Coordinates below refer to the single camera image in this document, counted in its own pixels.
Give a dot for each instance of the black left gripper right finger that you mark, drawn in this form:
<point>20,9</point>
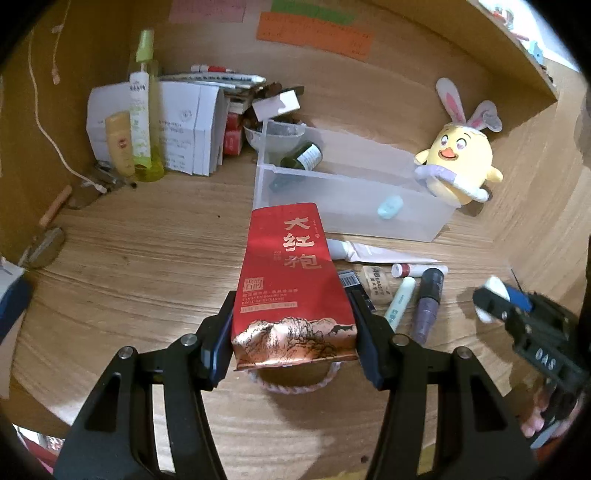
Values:
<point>478,437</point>

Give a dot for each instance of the person right hand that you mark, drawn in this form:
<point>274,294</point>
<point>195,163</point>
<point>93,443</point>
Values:
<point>533,422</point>

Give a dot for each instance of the red small box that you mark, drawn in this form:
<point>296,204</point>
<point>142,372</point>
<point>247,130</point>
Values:
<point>232,140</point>

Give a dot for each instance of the clear plastic storage box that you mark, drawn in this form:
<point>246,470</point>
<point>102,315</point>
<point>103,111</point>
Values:
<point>355,176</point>

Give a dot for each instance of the red white marker pen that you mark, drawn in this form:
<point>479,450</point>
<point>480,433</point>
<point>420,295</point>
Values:
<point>203,68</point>

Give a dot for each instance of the red tea packet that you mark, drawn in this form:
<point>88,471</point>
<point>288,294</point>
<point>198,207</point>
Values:
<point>290,309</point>

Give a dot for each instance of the yellow chick plush toy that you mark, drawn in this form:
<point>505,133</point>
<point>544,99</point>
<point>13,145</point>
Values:
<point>460,160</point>

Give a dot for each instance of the tall yellow spray bottle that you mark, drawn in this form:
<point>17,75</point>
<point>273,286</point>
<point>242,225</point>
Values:
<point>144,111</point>

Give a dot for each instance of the light blue small bottle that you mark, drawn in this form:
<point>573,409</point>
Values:
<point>390,207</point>

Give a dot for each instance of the beige flat packet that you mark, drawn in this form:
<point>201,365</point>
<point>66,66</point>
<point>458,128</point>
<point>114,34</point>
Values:
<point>379,284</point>

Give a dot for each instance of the clear plastic bowl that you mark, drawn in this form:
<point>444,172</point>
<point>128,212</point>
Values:
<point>281,137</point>

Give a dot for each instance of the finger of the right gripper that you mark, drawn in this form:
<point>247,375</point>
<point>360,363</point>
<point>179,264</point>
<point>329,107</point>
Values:
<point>491,307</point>
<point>509,293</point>

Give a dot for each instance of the small white cardboard box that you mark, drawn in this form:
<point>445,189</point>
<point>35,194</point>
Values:
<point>269,108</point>

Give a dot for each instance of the white paper box stack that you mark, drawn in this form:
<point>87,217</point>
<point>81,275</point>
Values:
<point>192,123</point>

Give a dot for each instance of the dark green glass bottle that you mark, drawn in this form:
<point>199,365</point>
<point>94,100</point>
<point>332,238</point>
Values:
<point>306,158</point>

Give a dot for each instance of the red white lipstick tube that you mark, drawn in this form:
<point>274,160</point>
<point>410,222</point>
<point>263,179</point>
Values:
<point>402,270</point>

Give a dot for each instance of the eyeglasses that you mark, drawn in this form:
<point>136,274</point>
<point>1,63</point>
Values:
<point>48,242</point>

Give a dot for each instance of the blue white box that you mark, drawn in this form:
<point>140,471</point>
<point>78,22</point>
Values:
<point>16,293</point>

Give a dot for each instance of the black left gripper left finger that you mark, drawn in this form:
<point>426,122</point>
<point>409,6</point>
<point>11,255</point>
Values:
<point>113,436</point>

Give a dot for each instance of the small yellow lotion tube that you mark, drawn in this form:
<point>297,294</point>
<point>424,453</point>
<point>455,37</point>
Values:
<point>118,138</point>

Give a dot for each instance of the dark purple cosmetic tube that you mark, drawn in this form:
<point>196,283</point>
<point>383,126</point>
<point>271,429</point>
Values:
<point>429,299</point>

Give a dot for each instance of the pink paper note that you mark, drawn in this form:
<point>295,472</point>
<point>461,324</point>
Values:
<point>217,11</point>

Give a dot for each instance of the green paper note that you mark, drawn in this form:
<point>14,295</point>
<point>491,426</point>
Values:
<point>310,10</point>

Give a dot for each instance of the orange paper note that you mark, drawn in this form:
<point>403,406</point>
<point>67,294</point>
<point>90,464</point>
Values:
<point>303,31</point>

